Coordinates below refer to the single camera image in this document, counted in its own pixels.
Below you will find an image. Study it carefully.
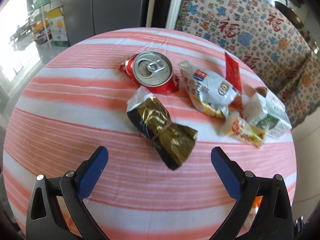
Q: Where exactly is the beige long snack wrapper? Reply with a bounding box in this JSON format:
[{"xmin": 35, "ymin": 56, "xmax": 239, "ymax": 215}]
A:
[{"xmin": 220, "ymin": 112, "xmax": 268, "ymax": 148}]

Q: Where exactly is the green white milk carton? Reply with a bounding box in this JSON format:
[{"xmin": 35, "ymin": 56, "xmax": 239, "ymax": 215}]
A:
[{"xmin": 242, "ymin": 87, "xmax": 292, "ymax": 139}]

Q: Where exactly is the gold black foil wrapper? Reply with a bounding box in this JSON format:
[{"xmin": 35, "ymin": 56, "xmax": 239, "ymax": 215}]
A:
[{"xmin": 126, "ymin": 86, "xmax": 197, "ymax": 171}]

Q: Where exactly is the white blue snack bag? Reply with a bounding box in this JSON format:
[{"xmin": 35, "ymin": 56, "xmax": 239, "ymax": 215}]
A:
[{"xmin": 178, "ymin": 61, "xmax": 239, "ymax": 119}]

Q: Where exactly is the red stick wrapper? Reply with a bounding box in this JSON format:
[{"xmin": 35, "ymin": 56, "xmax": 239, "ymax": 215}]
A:
[{"xmin": 225, "ymin": 53, "xmax": 242, "ymax": 93}]

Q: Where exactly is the red soda can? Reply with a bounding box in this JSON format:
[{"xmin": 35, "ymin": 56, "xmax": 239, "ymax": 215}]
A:
[{"xmin": 119, "ymin": 50, "xmax": 180, "ymax": 94}]

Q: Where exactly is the kitchen storage rack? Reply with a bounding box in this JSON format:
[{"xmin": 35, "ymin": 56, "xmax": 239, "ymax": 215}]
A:
[{"xmin": 9, "ymin": 0, "xmax": 63, "ymax": 50}]

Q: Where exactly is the pink striped tablecloth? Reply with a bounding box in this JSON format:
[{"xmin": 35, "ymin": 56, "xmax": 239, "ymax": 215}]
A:
[{"xmin": 2, "ymin": 27, "xmax": 297, "ymax": 240}]

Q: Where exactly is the patterned fu blanket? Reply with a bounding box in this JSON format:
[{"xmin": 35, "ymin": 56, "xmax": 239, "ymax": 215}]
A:
[{"xmin": 176, "ymin": 0, "xmax": 319, "ymax": 127}]

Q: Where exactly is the steel pot with lid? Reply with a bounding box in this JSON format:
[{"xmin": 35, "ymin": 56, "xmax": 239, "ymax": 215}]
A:
[{"xmin": 302, "ymin": 31, "xmax": 319, "ymax": 55}]

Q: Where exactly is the yellow cardboard box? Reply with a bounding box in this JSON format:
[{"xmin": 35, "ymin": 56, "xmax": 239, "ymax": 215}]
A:
[{"xmin": 46, "ymin": 8, "xmax": 70, "ymax": 47}]

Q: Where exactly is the dark frying pan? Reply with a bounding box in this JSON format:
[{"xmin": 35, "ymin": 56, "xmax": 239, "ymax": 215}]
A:
[{"xmin": 274, "ymin": 0, "xmax": 304, "ymax": 30}]

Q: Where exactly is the grey refrigerator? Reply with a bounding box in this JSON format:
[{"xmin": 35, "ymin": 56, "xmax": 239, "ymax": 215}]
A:
[{"xmin": 62, "ymin": 0, "xmax": 149, "ymax": 45}]

